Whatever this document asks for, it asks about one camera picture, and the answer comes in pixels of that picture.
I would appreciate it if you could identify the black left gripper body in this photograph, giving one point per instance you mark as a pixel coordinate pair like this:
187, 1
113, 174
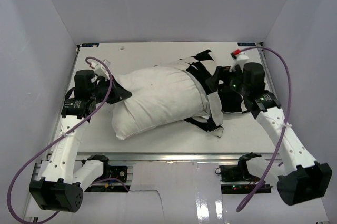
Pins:
99, 92

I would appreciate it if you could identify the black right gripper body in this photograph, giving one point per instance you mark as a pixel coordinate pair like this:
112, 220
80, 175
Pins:
234, 81

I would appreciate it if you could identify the black white checkered pillowcase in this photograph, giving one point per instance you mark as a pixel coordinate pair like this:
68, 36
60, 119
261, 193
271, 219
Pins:
200, 67

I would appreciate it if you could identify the white pillow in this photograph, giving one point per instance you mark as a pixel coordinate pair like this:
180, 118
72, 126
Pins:
160, 95

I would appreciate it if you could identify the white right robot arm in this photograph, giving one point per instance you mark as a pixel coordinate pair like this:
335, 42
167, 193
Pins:
293, 170

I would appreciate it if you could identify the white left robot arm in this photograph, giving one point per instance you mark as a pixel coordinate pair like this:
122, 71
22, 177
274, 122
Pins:
60, 188

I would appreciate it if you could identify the blue right corner label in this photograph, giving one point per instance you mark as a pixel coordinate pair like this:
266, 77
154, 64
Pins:
246, 44

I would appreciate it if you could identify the blue corner label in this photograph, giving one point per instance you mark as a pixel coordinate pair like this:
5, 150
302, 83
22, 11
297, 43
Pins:
246, 44
90, 45

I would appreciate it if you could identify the blue left corner label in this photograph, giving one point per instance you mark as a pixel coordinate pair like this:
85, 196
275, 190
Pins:
90, 45

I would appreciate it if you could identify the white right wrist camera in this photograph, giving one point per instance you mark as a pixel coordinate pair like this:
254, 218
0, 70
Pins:
239, 60

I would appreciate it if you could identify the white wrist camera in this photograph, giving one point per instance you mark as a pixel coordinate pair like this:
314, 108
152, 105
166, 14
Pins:
239, 60
100, 68

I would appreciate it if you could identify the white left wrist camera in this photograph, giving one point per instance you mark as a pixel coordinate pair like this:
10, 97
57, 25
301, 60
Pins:
100, 68

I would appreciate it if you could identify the aluminium table edge rail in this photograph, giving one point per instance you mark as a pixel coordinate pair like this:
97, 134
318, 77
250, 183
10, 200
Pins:
173, 157

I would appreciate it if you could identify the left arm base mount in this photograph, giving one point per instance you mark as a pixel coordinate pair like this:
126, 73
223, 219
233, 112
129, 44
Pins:
113, 179

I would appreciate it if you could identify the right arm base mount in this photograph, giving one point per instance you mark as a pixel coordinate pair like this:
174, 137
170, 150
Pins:
234, 182

